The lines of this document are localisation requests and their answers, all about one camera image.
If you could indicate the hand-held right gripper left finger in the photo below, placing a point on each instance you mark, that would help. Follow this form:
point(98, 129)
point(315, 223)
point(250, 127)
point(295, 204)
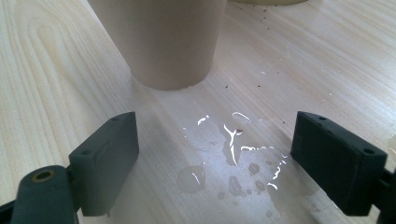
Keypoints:
point(106, 161)

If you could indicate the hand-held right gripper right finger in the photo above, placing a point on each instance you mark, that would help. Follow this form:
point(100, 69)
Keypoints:
point(336, 161)

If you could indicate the beige paper cup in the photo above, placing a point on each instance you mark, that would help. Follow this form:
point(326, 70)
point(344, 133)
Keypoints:
point(162, 40)

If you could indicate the light wooden table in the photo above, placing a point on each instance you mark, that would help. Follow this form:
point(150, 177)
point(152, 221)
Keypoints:
point(327, 62)

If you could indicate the spilled liquid puddle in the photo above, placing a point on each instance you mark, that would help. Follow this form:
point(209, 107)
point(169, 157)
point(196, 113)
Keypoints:
point(236, 174)

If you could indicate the beige container with strainer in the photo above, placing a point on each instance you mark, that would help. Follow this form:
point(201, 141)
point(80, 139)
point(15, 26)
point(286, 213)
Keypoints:
point(267, 2)

